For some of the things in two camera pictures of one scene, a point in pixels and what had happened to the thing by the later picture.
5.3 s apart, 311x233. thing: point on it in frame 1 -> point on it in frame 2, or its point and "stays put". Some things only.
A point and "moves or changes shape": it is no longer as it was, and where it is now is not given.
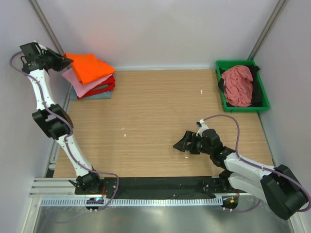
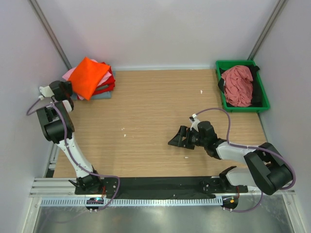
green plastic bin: [266, 106] stays put
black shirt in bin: [257, 100] stays put
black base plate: [216, 186] stays put
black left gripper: [61, 62] -> [68, 86]
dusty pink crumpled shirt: [238, 85] stays put
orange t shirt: [88, 68] moves or changes shape
